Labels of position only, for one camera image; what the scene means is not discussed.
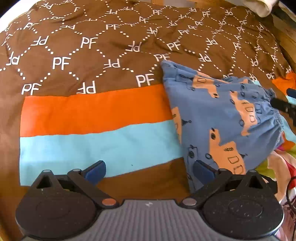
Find wooden bed frame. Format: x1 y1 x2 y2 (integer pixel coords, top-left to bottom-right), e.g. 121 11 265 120
271 6 295 72

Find blue pants with orange trucks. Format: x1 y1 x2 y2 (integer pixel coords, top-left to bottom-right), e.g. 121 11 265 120
161 61 284 192

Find brown PF patterned blanket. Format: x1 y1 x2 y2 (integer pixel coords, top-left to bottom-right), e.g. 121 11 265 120
1 1 295 240

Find white cream cloth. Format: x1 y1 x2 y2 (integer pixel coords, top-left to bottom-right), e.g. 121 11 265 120
242 0 278 18

